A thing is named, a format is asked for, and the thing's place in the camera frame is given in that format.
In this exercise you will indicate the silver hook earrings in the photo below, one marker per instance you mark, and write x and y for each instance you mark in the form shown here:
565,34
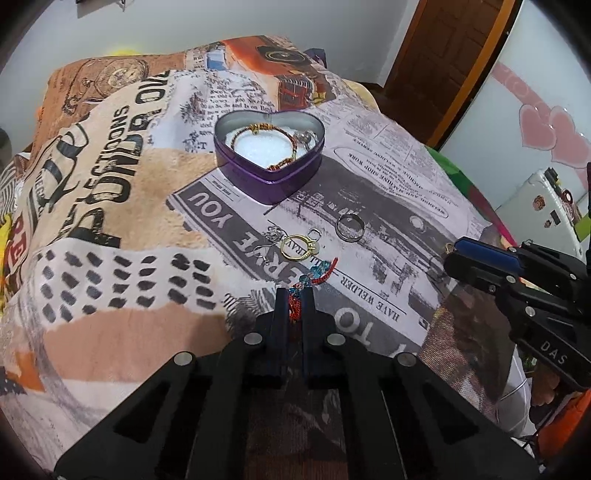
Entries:
272,236

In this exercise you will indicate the small gold jewelry piece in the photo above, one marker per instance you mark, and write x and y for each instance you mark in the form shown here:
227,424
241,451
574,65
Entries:
449,249

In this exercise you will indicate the small silver hoop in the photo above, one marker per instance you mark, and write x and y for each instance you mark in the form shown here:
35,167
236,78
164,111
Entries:
309,233

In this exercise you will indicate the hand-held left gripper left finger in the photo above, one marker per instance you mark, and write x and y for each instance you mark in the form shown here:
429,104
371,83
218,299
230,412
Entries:
281,325

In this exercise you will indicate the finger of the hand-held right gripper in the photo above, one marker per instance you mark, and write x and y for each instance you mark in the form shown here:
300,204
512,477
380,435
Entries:
485,254
475,272

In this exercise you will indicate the colourful green bedding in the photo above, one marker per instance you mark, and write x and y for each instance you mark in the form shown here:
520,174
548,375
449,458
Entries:
461,184

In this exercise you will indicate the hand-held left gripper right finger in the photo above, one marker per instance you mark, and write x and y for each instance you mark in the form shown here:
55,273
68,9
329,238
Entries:
308,332

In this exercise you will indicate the purple heart-shaped tin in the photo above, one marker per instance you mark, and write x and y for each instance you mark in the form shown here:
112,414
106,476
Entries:
258,181

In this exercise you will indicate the white appliance with stickers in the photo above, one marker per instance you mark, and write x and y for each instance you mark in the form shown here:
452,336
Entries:
531,221

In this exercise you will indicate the yellow plush object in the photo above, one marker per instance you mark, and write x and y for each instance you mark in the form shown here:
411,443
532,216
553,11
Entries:
125,50

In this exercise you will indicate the white foam pad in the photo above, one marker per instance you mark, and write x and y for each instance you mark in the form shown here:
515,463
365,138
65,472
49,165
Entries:
263,148

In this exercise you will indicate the brown wooden door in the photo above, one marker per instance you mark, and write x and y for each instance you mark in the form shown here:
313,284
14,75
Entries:
438,55

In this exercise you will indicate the person's right hand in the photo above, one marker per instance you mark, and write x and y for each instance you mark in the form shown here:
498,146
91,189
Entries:
545,387

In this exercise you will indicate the newspaper print blanket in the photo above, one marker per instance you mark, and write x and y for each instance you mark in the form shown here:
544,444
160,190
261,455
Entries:
138,184

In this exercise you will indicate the white wardrobe with pink hearts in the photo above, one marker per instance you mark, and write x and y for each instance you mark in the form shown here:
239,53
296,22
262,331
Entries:
531,69

